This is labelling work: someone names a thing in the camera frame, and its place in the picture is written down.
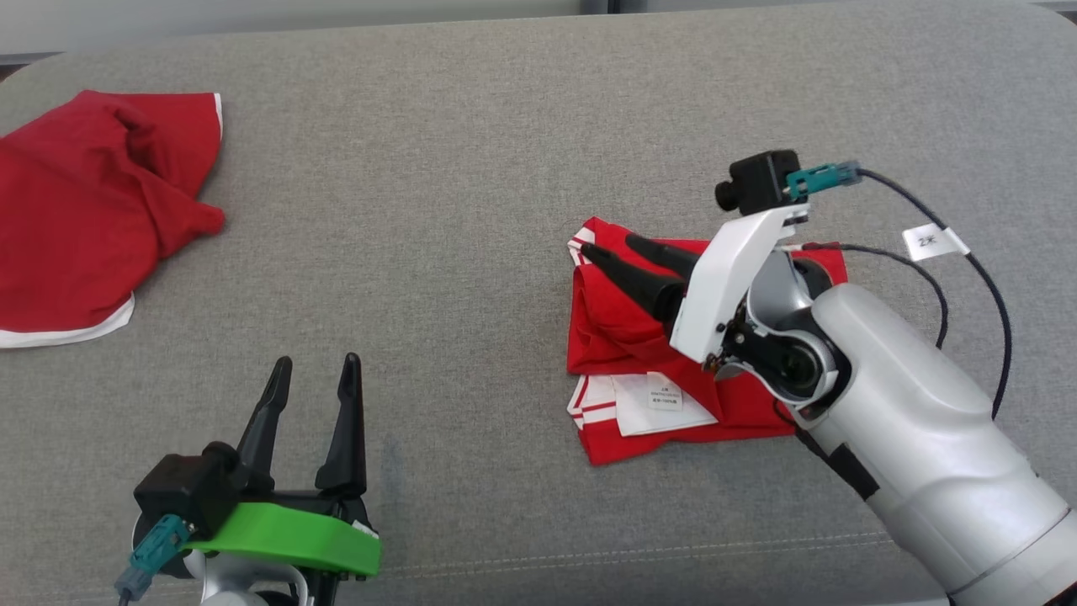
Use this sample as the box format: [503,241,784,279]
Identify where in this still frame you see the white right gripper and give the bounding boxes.
[580,203,811,365]

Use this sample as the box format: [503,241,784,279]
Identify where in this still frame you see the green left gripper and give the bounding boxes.
[180,352,383,579]

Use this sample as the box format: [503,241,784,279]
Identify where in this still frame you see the red Bulls jersey shirt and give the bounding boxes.
[565,216,850,467]

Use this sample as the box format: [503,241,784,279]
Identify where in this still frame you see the red pants white stripes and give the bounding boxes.
[0,89,227,350]

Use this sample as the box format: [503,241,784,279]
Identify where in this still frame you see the grey fabric sofa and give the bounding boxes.
[0,0,1077,606]

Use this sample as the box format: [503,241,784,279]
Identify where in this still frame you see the left black cable teal plug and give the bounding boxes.
[113,513,194,606]

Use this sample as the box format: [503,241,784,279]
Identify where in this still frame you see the black cable teal plug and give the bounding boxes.
[113,513,194,606]
[786,159,1013,419]

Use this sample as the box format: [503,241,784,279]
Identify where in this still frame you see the right black cable teal plug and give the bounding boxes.
[786,159,1013,419]

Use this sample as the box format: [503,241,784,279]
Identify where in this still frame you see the thin black twisted cable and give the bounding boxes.
[802,242,951,351]

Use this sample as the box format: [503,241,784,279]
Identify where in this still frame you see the small white cable label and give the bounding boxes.
[901,223,971,263]

